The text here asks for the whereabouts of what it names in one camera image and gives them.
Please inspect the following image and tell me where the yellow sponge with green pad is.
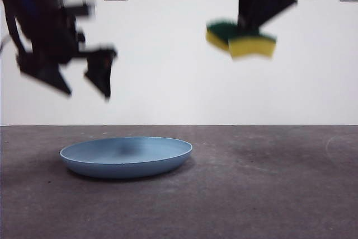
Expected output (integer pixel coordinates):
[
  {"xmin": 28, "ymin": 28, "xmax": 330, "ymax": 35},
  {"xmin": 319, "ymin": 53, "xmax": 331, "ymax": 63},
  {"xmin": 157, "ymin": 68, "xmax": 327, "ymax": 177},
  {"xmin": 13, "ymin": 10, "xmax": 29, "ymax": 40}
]
[{"xmin": 206, "ymin": 19, "xmax": 277, "ymax": 60}]

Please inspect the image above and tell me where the light blue round plate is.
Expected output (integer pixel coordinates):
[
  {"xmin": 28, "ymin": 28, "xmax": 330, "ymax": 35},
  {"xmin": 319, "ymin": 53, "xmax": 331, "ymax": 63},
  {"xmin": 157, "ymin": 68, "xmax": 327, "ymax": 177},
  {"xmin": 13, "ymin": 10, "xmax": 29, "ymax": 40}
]
[{"xmin": 59, "ymin": 136, "xmax": 194, "ymax": 180}]

